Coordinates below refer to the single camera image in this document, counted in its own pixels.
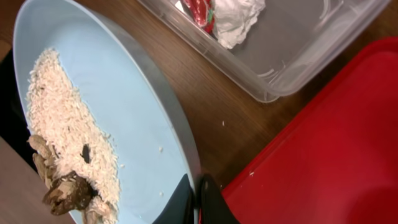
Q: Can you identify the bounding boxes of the black food waste tray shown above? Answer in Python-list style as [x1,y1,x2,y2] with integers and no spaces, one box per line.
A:
[1,49,37,172]

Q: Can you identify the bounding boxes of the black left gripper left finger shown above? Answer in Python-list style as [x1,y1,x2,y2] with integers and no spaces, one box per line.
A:
[153,174,194,224]

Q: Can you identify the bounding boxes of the clear plastic waste bin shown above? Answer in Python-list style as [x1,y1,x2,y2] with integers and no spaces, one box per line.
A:
[142,0,388,103]

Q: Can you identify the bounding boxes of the white napkin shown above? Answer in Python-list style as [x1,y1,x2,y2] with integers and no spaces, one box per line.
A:
[213,0,266,49]

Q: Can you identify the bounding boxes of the red strawberry snack wrapper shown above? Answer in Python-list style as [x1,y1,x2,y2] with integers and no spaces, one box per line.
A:
[183,0,215,34]

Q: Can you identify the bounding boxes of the rice and food scraps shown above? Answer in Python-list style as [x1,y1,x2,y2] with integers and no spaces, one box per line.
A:
[26,49,121,223]

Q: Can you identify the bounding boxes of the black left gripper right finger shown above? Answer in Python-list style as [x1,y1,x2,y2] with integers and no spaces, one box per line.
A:
[200,174,239,224]

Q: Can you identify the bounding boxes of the light blue plate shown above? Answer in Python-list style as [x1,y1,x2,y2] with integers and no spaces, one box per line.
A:
[13,1,200,223]

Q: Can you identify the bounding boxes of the red plastic tray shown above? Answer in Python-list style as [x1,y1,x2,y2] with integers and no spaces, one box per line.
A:
[221,37,397,224]

